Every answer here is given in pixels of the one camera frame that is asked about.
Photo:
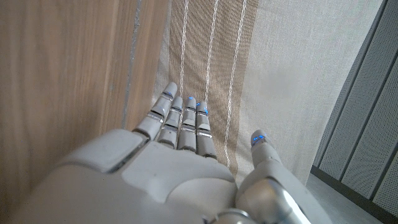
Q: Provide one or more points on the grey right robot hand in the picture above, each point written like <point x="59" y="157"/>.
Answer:
<point x="161" y="186"/>

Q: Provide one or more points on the grey tape outline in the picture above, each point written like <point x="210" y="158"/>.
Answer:
<point x="133" y="46"/>

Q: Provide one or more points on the beige striped cloth backdrop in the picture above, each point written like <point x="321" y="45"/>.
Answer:
<point x="280" y="77"/>

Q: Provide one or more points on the grey perforated panel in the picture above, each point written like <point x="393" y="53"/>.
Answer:
<point x="367" y="124"/>

